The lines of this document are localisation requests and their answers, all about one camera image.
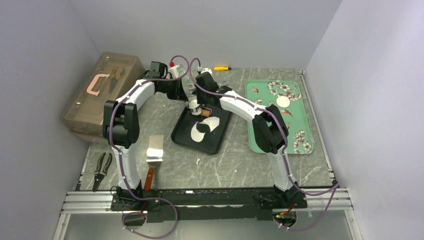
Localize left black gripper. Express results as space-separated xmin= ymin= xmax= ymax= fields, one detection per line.
xmin=159 ymin=77 xmax=189 ymax=103

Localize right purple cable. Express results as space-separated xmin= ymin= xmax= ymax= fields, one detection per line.
xmin=188 ymin=57 xmax=340 ymax=232

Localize yellow screwdriver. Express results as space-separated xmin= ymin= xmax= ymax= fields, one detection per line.
xmin=214 ymin=66 xmax=232 ymax=72

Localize cut round dough wrapper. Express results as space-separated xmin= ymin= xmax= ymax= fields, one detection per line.
xmin=188 ymin=99 xmax=199 ymax=108

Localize white dough ball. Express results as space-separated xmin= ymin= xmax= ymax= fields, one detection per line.
xmin=190 ymin=116 xmax=220 ymax=143

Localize aluminium frame rail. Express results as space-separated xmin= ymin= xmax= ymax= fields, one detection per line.
xmin=61 ymin=191 xmax=113 ymax=214

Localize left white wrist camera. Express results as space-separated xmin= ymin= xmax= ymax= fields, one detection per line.
xmin=168 ymin=64 xmax=186 ymax=79

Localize metal ring cutter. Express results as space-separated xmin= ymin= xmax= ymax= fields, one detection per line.
xmin=185 ymin=94 xmax=202 ymax=116

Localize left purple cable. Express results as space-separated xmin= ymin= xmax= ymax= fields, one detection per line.
xmin=108 ymin=54 xmax=190 ymax=240

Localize black pliers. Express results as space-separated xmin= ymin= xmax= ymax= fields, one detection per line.
xmin=92 ymin=152 xmax=113 ymax=192

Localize silver wrench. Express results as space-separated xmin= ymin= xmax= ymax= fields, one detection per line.
xmin=186 ymin=80 xmax=228 ymax=91

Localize flat white dumpling wrapper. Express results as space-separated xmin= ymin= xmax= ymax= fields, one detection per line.
xmin=276 ymin=95 xmax=291 ymax=108

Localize translucent brown toolbox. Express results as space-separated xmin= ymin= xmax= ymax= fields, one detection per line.
xmin=62 ymin=51 xmax=145 ymax=142

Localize green floral tray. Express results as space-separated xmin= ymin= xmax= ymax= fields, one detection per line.
xmin=245 ymin=79 xmax=314 ymax=154

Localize purple cable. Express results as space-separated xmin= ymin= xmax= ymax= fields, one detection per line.
xmin=188 ymin=57 xmax=340 ymax=232
xmin=108 ymin=54 xmax=190 ymax=240

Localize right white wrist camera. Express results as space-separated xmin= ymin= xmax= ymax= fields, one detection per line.
xmin=200 ymin=68 xmax=213 ymax=75

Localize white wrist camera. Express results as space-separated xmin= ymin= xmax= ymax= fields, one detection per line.
xmin=168 ymin=64 xmax=186 ymax=79
xmin=200 ymin=68 xmax=213 ymax=75

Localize wooden double-ended dough roller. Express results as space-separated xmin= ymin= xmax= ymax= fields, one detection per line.
xmin=200 ymin=104 xmax=212 ymax=118

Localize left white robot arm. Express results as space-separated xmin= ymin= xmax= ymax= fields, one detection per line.
xmin=102 ymin=61 xmax=190 ymax=210

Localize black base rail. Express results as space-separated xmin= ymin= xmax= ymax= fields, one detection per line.
xmin=110 ymin=187 xmax=308 ymax=223

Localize metal spatula orange handle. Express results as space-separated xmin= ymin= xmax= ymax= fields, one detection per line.
xmin=143 ymin=135 xmax=164 ymax=191

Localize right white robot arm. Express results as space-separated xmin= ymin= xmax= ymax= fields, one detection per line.
xmin=190 ymin=71 xmax=299 ymax=208

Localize black baking tray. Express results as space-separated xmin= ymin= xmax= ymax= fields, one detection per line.
xmin=171 ymin=104 xmax=232 ymax=155

